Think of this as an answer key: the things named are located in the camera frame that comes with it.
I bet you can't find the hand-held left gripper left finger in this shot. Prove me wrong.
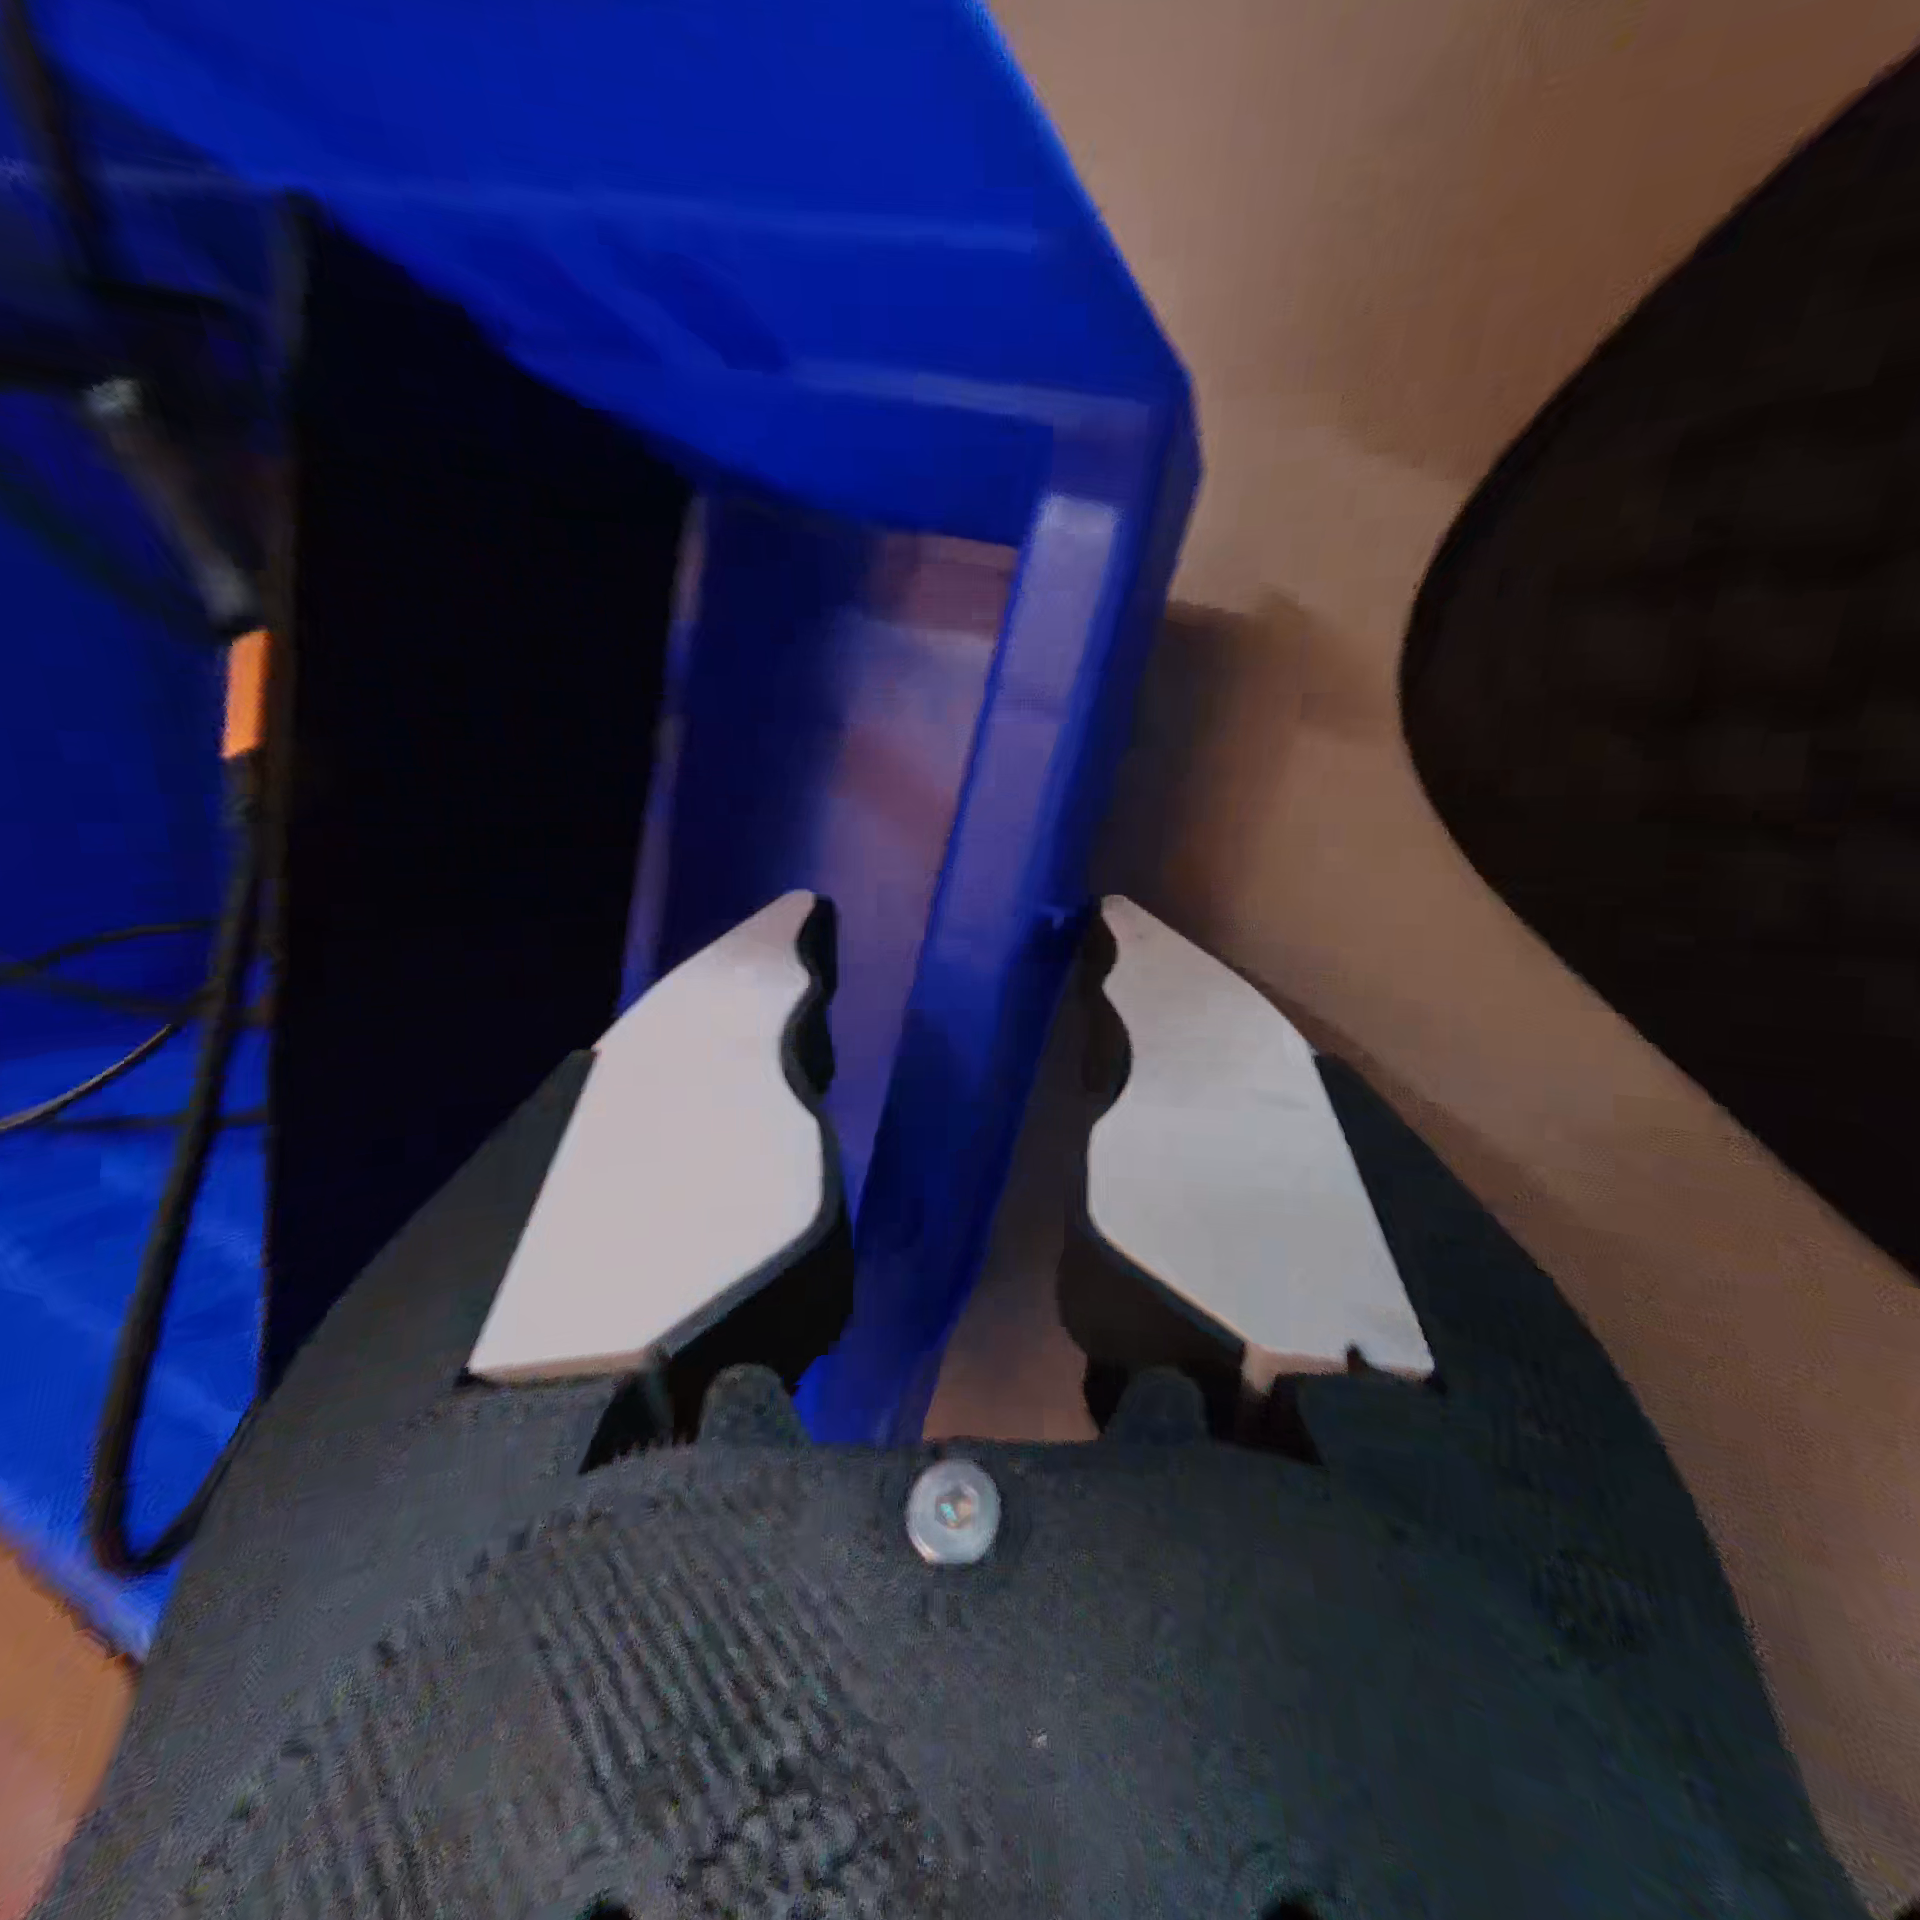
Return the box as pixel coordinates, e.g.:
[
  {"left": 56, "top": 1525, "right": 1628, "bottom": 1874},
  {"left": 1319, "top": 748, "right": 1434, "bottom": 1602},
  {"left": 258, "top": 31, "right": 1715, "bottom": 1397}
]
[{"left": 461, "top": 891, "right": 860, "bottom": 1386}]

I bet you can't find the black textured wrist pad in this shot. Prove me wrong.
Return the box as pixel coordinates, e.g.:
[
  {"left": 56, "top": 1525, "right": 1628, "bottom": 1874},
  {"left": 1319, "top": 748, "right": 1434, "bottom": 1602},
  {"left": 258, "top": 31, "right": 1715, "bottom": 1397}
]
[{"left": 1400, "top": 60, "right": 1920, "bottom": 1291}]

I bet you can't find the blue plastic bin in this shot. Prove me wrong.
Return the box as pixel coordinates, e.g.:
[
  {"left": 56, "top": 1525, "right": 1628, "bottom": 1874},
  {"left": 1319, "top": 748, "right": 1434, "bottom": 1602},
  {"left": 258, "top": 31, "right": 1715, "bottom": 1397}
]
[{"left": 0, "top": 0, "right": 1202, "bottom": 1653}]

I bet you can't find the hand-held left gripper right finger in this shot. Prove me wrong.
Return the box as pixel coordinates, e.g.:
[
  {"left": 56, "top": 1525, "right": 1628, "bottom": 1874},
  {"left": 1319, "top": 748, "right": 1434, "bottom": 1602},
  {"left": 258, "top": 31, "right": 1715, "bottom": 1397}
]
[{"left": 1055, "top": 893, "right": 1439, "bottom": 1389}]

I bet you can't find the black usb-c cable orange band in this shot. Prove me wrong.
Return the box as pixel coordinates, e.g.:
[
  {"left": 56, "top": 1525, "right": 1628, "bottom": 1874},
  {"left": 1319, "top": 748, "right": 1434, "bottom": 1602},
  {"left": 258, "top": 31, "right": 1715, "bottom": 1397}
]
[{"left": 90, "top": 630, "right": 279, "bottom": 1569}]

